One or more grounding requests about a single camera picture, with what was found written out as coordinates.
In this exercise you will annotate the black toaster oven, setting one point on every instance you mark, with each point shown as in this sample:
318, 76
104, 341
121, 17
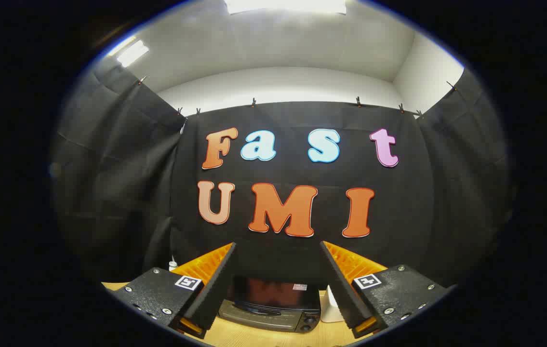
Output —
273, 296

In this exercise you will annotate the narrow ceiling light panel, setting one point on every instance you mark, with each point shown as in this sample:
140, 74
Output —
131, 52

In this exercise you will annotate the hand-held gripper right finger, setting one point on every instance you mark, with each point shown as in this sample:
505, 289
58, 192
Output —
340, 289

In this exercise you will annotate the wide ceiling light panel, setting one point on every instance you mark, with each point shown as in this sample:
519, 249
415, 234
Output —
285, 6

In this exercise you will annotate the white bottle with green label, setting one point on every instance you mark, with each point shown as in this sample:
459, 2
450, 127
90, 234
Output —
172, 265

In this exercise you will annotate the white box appliance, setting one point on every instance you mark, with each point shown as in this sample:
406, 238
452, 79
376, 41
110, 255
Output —
330, 308

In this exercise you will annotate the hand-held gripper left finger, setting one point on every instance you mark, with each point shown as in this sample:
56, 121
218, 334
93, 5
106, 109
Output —
218, 294

